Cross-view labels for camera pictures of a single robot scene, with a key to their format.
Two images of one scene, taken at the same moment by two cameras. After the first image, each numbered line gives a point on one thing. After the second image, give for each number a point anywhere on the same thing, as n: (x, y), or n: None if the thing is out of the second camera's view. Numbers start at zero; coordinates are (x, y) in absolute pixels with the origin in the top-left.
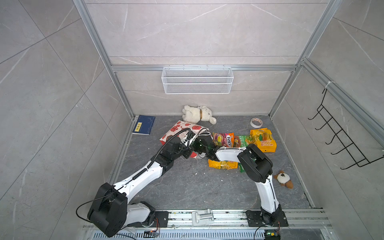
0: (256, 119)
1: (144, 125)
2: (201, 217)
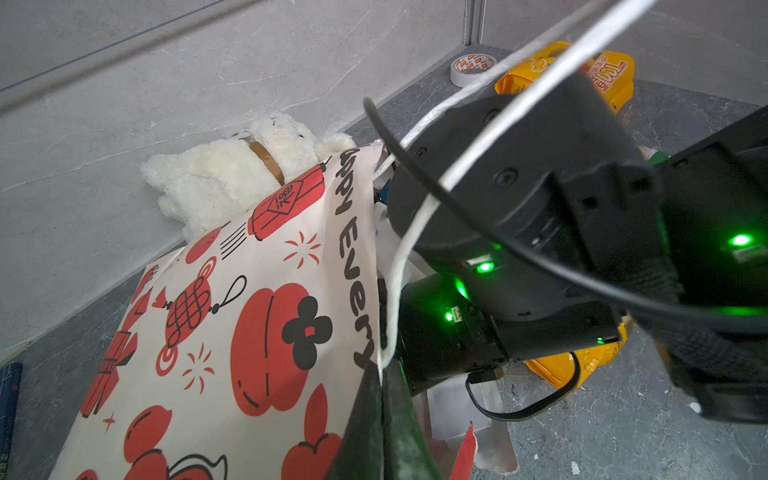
0: (465, 68)
1: (10, 380)
2: None
